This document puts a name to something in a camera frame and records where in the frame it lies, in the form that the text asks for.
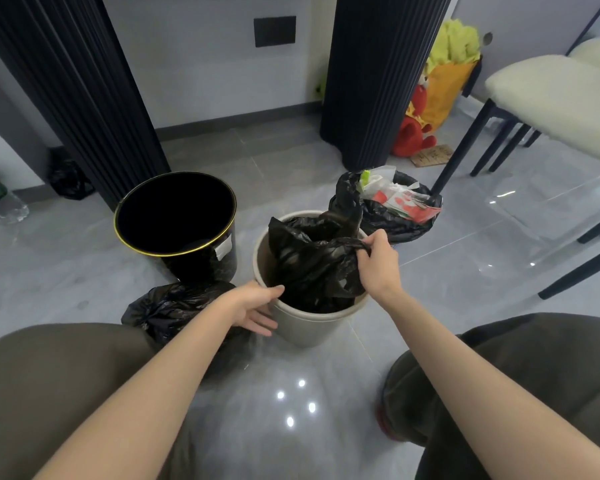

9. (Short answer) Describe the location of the person's right hand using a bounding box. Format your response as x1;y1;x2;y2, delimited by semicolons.
355;228;406;308

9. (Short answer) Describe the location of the person's left hand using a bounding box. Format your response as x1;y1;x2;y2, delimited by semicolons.
219;280;286;338

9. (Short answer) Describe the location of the black garbage bag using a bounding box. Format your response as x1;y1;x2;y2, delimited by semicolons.
328;169;443;244
267;209;373;315
121;280;261;381

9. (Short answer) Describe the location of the beige plastic bin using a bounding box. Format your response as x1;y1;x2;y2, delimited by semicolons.
252;210;371;348

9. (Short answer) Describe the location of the black bin with gold rim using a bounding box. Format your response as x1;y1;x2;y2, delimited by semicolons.
113;171;239;283

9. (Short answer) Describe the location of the person's right forearm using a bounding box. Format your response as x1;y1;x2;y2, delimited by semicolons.
379;290;600;480

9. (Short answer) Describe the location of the person's left forearm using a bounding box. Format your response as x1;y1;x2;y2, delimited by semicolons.
32;294;246;480

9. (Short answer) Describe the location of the person's right pink shoe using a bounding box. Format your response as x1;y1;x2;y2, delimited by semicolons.
375;399;403;441

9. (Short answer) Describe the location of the person's left leg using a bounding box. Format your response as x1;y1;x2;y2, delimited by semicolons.
0;322;196;480

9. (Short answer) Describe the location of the red white snack wrapper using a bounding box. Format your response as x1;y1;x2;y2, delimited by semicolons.
372;184;443;225

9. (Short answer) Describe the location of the white green plastic packaging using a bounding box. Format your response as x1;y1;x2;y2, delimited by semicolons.
359;165;399;193

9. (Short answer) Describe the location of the red plush toy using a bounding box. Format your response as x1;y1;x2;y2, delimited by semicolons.
391;84;437;158

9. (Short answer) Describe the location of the yellow plush toy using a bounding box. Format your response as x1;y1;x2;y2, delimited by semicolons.
419;19;482;133

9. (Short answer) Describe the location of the small crumpled black bag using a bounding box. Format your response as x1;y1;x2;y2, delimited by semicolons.
46;146;96;201

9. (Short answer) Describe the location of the large clear water bottle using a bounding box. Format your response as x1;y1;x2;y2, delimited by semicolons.
0;167;30;225

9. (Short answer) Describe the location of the black wall outlet panel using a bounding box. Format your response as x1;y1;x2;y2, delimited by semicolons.
253;15;297;49

